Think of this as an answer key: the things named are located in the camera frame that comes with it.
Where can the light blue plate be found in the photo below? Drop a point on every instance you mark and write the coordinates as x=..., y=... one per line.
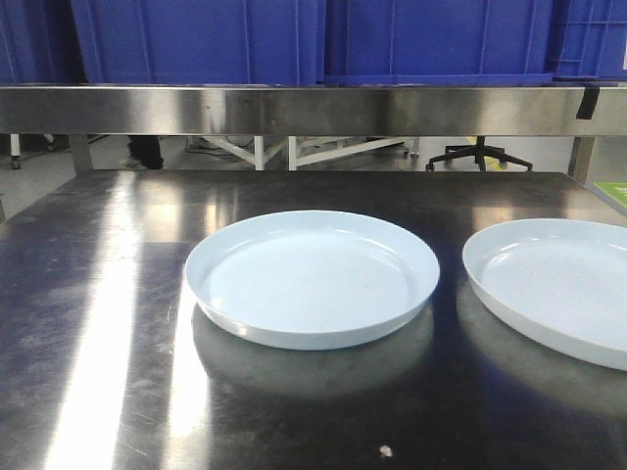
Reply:
x=312, y=280
x=559, y=282

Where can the steel shelf leg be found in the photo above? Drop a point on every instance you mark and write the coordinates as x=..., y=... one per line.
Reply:
x=580, y=158

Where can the black office chair base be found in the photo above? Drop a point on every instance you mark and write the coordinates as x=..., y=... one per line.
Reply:
x=479, y=151

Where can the right upper blue crate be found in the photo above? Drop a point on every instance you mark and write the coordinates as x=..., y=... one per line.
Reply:
x=437, y=42

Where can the blue crate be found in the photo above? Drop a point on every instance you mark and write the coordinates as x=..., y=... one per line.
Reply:
x=202, y=42
x=39, y=43
x=437, y=42
x=588, y=40

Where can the left upper blue crate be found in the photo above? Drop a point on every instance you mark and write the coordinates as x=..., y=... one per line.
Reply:
x=202, y=42

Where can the black tape piece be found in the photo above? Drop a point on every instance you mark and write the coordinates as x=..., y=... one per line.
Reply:
x=588, y=103

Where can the green floor mat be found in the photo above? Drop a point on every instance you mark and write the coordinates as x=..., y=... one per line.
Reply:
x=617, y=191

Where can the far left blue crate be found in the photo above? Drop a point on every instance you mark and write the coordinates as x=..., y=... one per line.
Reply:
x=39, y=43

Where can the far right blue crate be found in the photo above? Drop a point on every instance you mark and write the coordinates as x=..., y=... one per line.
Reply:
x=588, y=40

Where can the white table frame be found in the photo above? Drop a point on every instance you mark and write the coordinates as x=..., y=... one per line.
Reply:
x=299, y=151

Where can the stainless steel shelf rail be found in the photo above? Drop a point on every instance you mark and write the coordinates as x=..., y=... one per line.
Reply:
x=317, y=111

